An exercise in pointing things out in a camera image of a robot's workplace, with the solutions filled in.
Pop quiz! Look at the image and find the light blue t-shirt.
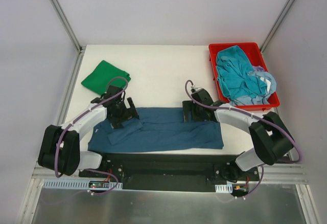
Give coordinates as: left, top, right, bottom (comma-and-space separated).
230, 66, 277, 105

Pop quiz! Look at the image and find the aluminium frame post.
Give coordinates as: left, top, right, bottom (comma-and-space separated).
260, 0, 296, 53
49, 0, 83, 53

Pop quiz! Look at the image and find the dark blue t-shirt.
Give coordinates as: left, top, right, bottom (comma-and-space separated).
88, 107, 224, 153

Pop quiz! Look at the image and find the left aluminium frame post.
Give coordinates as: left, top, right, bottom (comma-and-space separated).
49, 0, 83, 53

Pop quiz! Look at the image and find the white cable duct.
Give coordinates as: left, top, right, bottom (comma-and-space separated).
215, 184, 233, 194
43, 180, 123, 191

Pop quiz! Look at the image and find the right white cable duct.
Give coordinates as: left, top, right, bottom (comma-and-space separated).
215, 184, 233, 194

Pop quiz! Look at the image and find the green t-shirt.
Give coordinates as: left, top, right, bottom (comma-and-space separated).
81, 60, 131, 95

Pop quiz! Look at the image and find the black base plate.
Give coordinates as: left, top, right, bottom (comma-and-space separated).
79, 153, 260, 192

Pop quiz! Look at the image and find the left white cable duct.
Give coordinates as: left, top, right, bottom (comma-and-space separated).
43, 180, 123, 191

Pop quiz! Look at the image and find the right aluminium frame post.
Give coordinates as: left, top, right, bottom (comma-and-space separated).
260, 0, 296, 53

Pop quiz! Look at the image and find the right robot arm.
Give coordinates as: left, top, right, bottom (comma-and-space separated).
182, 88, 294, 183

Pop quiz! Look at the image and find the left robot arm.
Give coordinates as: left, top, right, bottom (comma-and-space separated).
37, 85, 139, 177

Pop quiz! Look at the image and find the teal t-shirt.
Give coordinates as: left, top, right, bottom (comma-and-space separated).
216, 46, 254, 105

